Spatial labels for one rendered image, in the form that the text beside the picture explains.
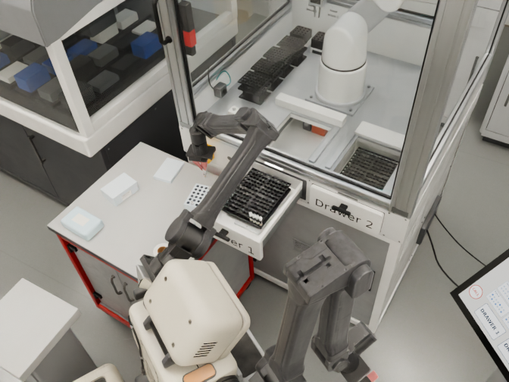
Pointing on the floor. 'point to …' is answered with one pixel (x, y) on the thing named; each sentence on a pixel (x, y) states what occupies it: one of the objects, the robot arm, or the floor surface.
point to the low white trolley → (139, 231)
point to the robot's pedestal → (40, 336)
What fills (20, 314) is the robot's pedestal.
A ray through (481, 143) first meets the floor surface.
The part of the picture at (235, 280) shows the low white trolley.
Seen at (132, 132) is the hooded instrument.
